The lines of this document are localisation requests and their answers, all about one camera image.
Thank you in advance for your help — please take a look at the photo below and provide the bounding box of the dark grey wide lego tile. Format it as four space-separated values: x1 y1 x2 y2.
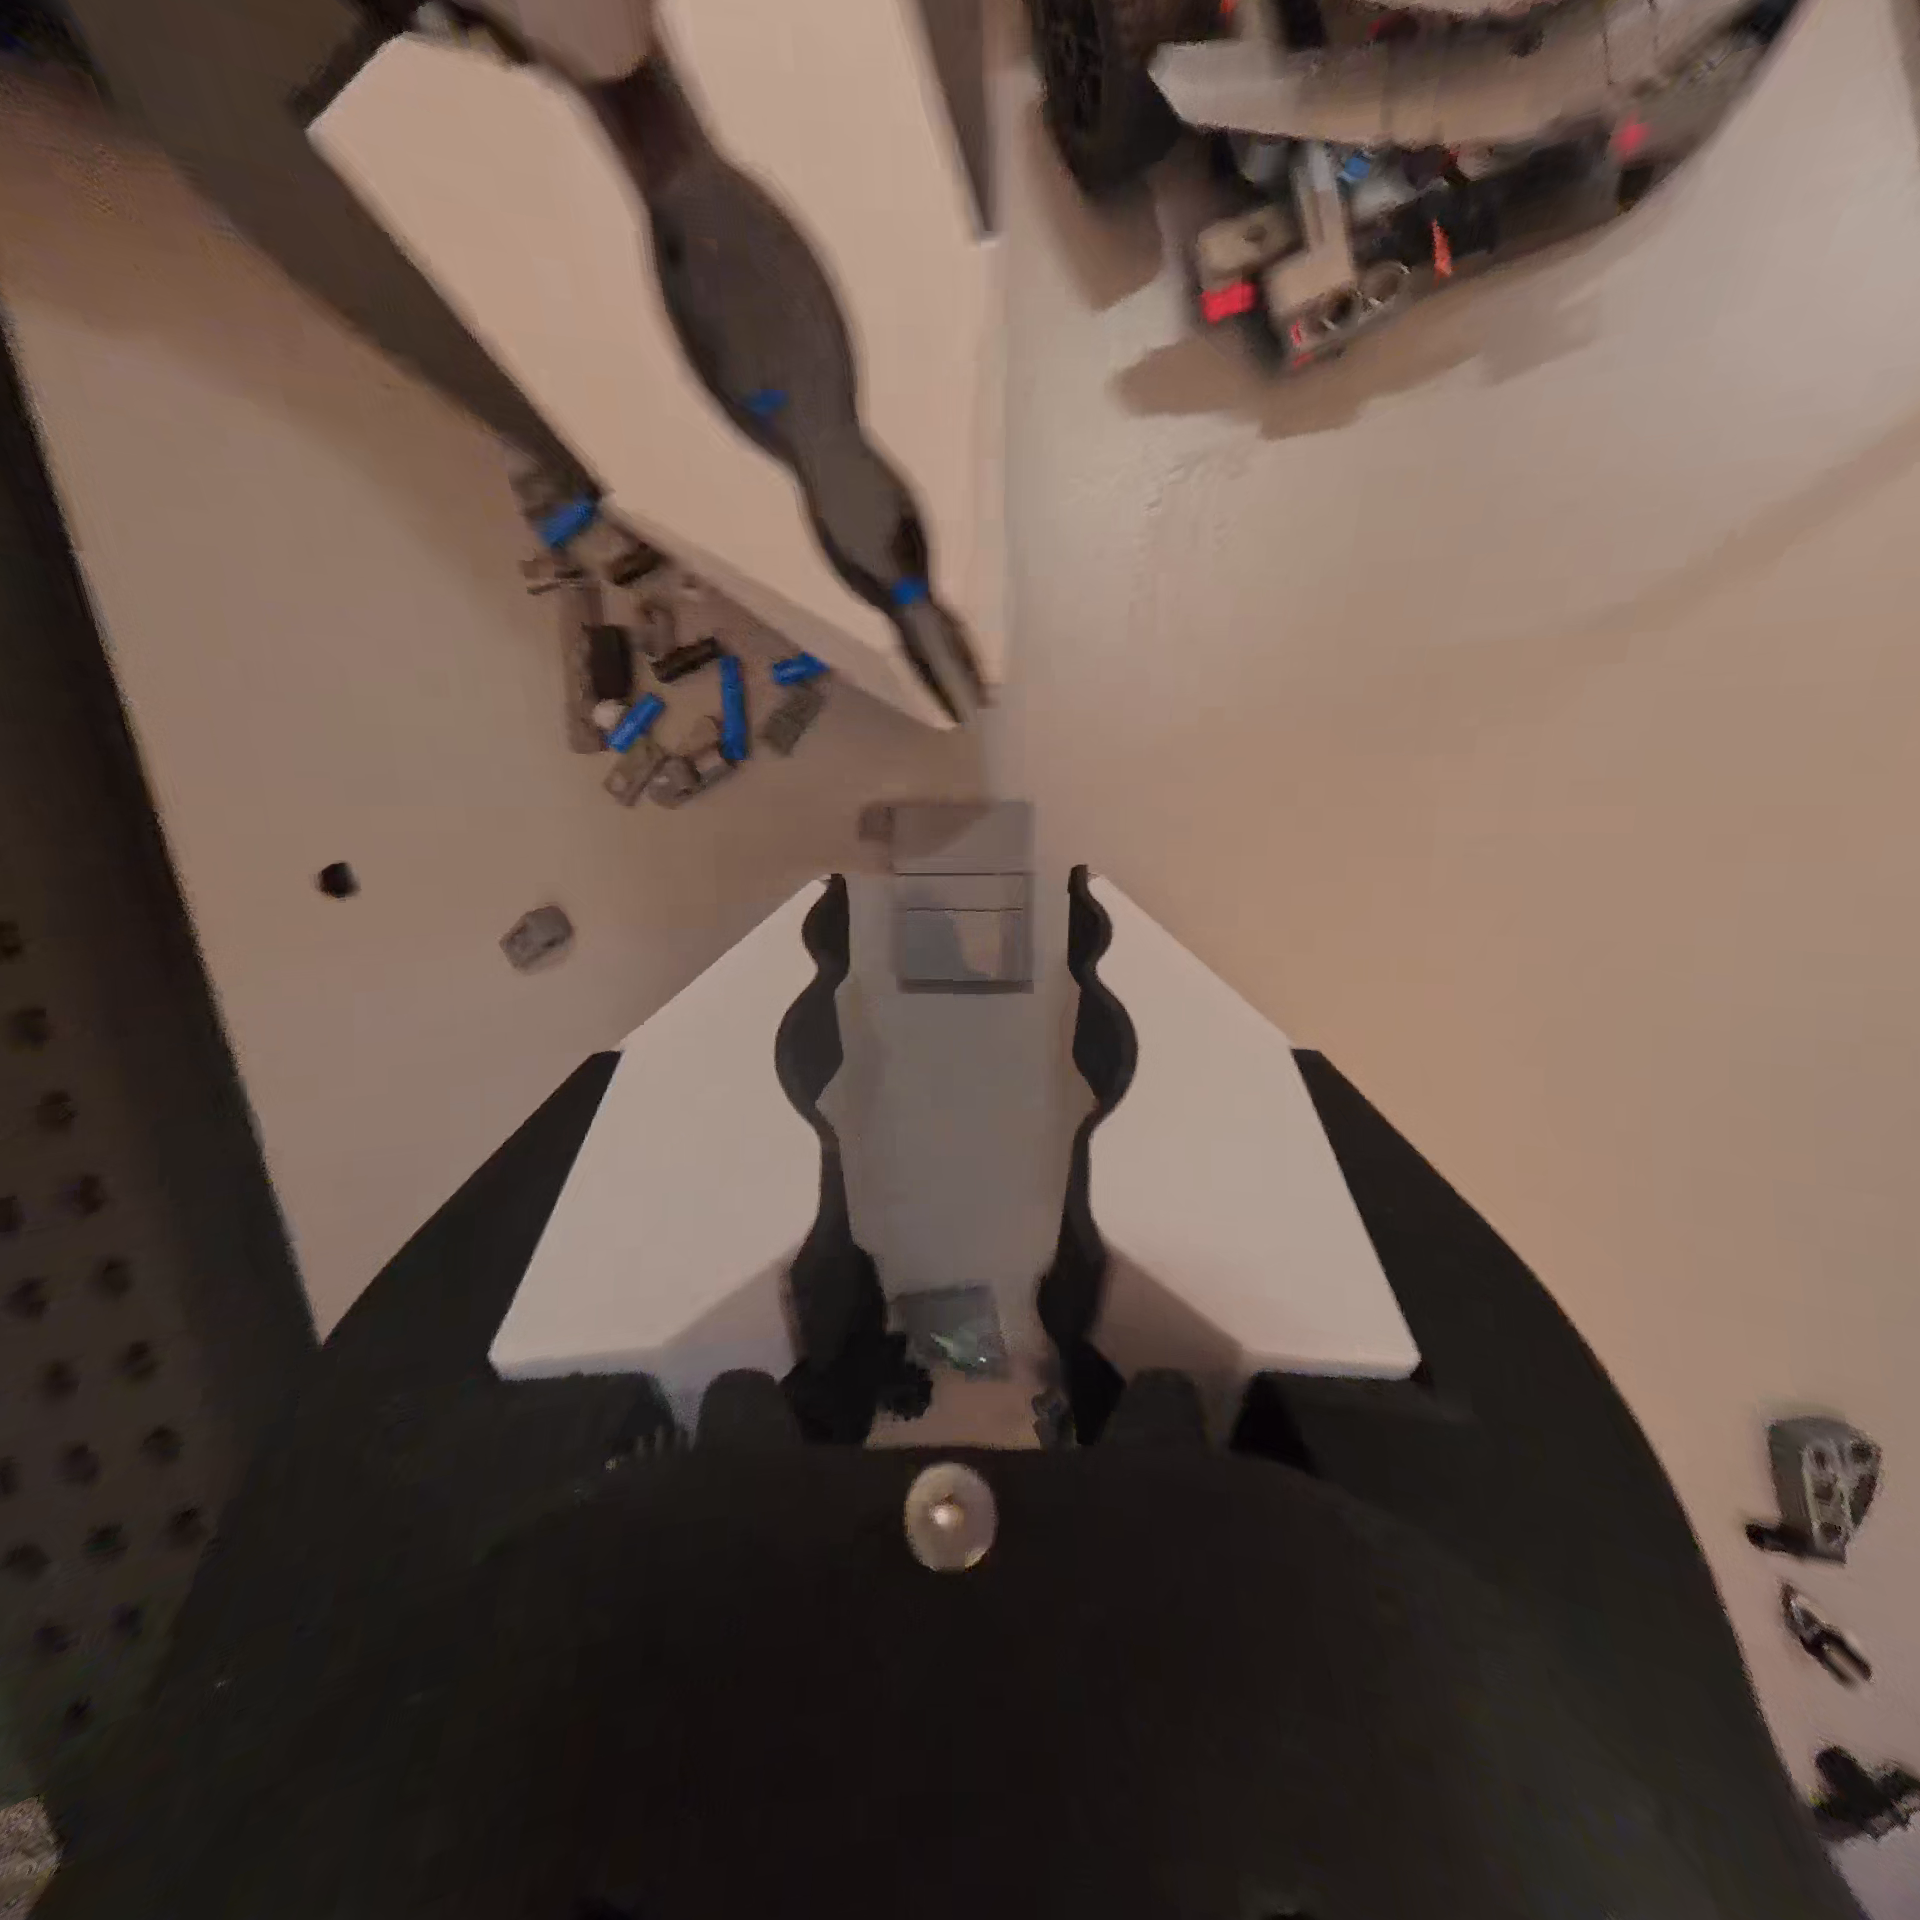
892 801 1038 991

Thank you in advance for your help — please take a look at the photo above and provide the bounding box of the pile of dark lego pieces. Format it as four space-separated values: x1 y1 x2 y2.
886 1281 1920 1846

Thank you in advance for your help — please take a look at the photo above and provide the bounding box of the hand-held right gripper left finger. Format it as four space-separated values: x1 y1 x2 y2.
487 873 890 1448

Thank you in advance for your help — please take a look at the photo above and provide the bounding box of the group of small lego connectors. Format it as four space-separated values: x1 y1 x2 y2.
504 450 835 969

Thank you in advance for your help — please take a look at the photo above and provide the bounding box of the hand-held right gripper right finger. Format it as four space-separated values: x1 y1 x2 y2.
1036 864 1425 1448

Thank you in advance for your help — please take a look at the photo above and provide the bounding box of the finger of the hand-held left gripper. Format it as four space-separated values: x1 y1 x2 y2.
307 37 980 730
662 0 1009 711

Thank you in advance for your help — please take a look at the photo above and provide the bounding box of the grey lego car model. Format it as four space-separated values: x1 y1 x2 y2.
1036 0 1801 376

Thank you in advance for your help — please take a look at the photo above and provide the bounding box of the black perforated panel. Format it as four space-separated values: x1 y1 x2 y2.
0 344 319 1800

